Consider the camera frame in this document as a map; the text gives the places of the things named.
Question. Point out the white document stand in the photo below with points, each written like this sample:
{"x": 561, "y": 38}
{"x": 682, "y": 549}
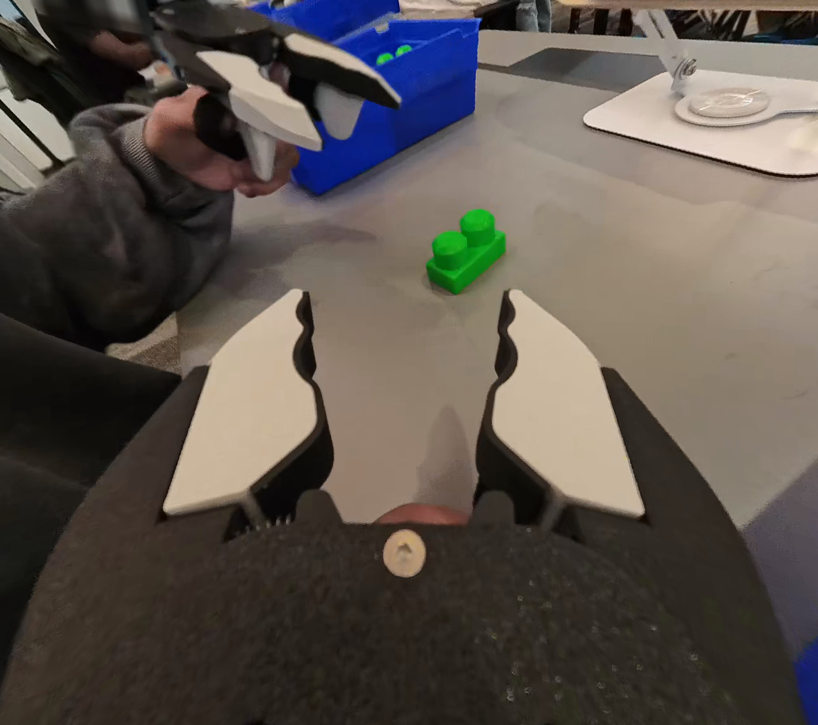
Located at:
{"x": 735, "y": 149}

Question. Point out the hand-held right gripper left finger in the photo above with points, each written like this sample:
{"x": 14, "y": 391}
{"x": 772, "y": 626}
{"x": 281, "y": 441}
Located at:
{"x": 249, "y": 418}

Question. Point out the person's own dark clothing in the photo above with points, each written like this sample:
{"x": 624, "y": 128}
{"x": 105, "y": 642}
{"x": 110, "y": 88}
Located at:
{"x": 64, "y": 418}

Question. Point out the person's left forearm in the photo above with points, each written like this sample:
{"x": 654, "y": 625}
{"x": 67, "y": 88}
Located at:
{"x": 96, "y": 239}

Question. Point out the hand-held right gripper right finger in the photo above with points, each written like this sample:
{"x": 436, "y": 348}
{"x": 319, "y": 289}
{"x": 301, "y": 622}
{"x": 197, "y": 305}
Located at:
{"x": 562, "y": 418}

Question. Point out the person's left hand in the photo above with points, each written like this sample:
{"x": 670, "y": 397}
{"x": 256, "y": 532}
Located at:
{"x": 185, "y": 162}

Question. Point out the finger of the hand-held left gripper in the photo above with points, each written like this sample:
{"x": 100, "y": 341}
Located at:
{"x": 268, "y": 105}
{"x": 332, "y": 60}

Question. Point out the olive green jacket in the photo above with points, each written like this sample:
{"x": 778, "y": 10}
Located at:
{"x": 25, "y": 54}

